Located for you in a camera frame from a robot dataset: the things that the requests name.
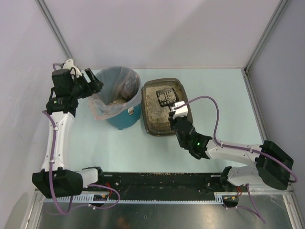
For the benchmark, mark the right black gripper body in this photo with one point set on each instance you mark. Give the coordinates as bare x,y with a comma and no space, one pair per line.
175,119

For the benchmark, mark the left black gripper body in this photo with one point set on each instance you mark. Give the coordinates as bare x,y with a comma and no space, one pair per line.
88,84

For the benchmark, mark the brown litter box tray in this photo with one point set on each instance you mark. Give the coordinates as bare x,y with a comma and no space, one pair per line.
160,129

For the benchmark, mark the black litter scoop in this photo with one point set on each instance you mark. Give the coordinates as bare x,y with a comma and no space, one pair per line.
167,97

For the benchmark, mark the teal trash bin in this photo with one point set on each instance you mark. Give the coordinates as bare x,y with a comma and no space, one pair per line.
126,114

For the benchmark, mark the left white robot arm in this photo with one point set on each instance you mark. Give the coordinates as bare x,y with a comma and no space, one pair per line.
56,179

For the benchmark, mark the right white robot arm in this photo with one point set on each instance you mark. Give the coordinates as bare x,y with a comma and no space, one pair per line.
261,164

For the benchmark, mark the dumped litter clumps pile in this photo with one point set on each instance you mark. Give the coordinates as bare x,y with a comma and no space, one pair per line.
119,101

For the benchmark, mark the cat litter pellets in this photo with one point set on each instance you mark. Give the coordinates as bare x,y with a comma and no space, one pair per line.
157,114

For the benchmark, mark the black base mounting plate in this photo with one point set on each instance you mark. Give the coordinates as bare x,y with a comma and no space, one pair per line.
165,187

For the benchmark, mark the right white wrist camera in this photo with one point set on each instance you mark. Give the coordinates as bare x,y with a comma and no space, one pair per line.
178,109

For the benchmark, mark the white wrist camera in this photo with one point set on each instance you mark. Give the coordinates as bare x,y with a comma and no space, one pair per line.
69,64
178,109

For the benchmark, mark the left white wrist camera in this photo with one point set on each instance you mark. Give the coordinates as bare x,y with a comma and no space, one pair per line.
69,64

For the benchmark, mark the aluminium frame rail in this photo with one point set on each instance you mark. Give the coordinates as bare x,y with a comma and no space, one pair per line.
264,189

